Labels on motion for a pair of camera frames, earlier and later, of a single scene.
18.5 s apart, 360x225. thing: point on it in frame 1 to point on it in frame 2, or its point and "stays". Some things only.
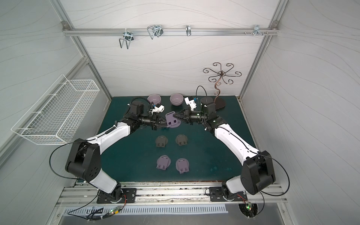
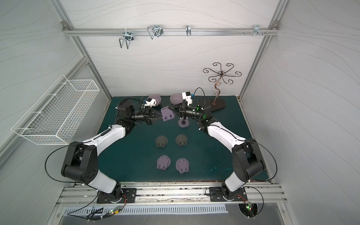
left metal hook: x=128 y=36 stays
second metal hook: x=155 y=30 stays
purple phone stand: x=172 y=122 to x=167 y=113
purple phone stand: x=182 y=165 stays
